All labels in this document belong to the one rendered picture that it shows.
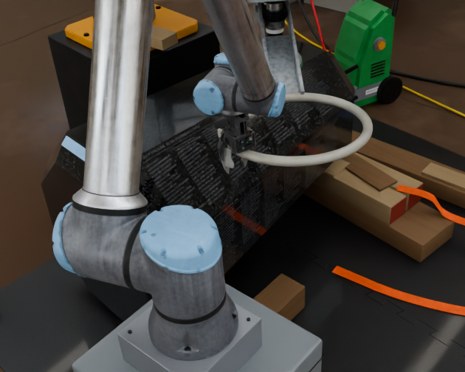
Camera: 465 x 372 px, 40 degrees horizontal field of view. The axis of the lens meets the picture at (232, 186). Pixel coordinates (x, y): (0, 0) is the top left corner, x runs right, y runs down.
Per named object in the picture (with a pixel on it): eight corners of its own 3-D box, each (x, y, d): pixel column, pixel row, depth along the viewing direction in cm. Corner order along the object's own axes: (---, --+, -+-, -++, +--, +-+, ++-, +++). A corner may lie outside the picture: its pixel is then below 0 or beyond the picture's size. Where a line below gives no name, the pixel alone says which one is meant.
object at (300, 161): (216, 104, 227) (215, 96, 225) (355, 94, 227) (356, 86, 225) (218, 173, 185) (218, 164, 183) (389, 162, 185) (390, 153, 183)
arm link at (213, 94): (229, 88, 161) (246, 68, 171) (187, 82, 165) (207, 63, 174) (231, 120, 166) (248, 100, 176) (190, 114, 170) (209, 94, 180)
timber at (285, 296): (257, 353, 244) (256, 332, 237) (234, 337, 251) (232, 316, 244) (305, 307, 261) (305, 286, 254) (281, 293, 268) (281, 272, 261)
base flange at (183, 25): (62, 35, 315) (60, 25, 312) (142, 5, 341) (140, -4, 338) (119, 64, 285) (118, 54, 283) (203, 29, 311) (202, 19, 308)
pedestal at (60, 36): (69, 160, 360) (38, 35, 316) (162, 114, 395) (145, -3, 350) (139, 210, 320) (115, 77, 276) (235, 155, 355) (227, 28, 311)
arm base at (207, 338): (257, 325, 136) (255, 291, 130) (186, 376, 126) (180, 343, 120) (200, 279, 148) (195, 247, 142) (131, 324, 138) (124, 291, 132)
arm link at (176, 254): (208, 328, 123) (199, 260, 113) (130, 307, 129) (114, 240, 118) (237, 274, 134) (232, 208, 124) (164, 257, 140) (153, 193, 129)
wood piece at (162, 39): (131, 41, 295) (129, 30, 292) (146, 33, 301) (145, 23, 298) (163, 50, 285) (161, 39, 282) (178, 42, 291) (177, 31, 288)
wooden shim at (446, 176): (421, 174, 315) (421, 171, 314) (430, 164, 320) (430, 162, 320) (469, 193, 301) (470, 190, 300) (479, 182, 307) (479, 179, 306)
